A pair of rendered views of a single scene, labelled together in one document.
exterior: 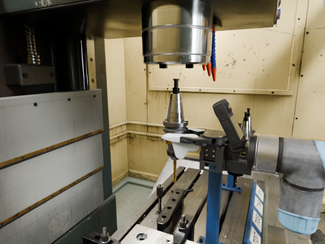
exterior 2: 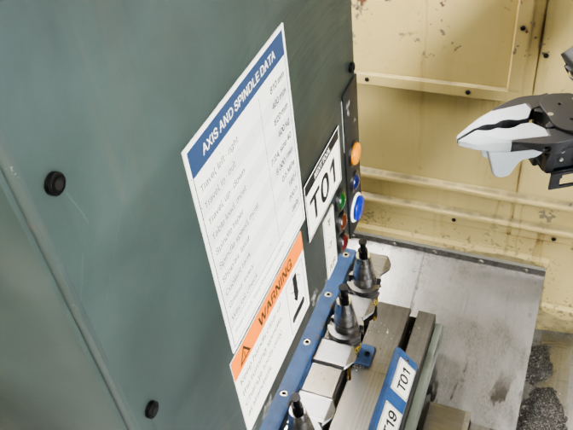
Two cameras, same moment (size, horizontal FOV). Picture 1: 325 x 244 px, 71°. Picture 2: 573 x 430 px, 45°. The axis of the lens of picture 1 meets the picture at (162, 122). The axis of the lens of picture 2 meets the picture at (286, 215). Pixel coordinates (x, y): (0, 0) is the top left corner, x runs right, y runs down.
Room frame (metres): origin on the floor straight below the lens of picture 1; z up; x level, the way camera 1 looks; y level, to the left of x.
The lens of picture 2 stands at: (0.14, -0.29, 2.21)
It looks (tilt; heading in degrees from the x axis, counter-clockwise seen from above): 43 degrees down; 2
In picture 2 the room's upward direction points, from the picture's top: 8 degrees counter-clockwise
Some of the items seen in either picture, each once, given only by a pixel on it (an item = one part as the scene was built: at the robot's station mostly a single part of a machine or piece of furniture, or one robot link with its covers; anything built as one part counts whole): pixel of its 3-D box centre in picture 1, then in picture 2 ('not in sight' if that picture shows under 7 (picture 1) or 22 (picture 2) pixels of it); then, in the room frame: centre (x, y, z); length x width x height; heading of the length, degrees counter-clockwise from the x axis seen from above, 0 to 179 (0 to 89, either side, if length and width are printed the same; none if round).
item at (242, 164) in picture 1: (226, 150); not in sight; (0.50, -0.15, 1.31); 0.12 x 0.08 x 0.09; 65
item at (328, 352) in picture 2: not in sight; (336, 354); (0.85, -0.31, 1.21); 0.07 x 0.05 x 0.01; 65
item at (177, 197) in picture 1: (171, 210); not in sight; (0.83, -0.04, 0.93); 0.26 x 0.05 x 0.06; 160
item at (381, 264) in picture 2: not in sight; (372, 264); (1.05, -0.40, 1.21); 0.07 x 0.05 x 0.01; 65
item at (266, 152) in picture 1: (265, 152); not in sight; (0.47, -0.22, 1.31); 0.08 x 0.05 x 0.08; 155
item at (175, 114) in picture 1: (175, 107); not in sight; (0.56, -0.03, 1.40); 0.04 x 0.04 x 0.07
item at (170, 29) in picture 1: (176, 38); not in sight; (0.56, -0.03, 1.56); 0.16 x 0.16 x 0.12
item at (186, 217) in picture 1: (183, 235); not in sight; (0.64, -0.07, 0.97); 0.13 x 0.03 x 0.15; 155
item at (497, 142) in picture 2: not in sight; (501, 154); (0.73, -0.51, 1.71); 0.09 x 0.03 x 0.06; 95
